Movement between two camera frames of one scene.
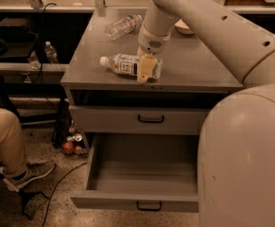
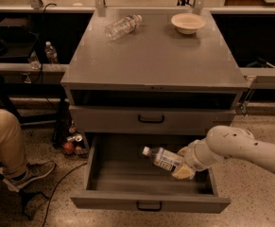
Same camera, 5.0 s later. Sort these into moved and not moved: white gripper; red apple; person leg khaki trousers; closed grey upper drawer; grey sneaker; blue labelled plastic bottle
Moved: white gripper; blue labelled plastic bottle
Not moved: red apple; grey sneaker; closed grey upper drawer; person leg khaki trousers
